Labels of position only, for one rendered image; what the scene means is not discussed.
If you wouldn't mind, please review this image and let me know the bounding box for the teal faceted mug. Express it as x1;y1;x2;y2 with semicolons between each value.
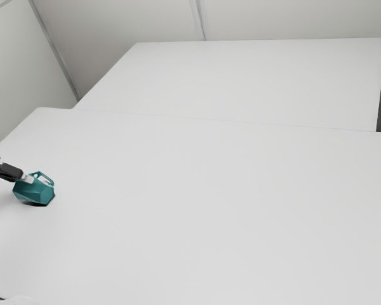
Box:
11;170;56;207

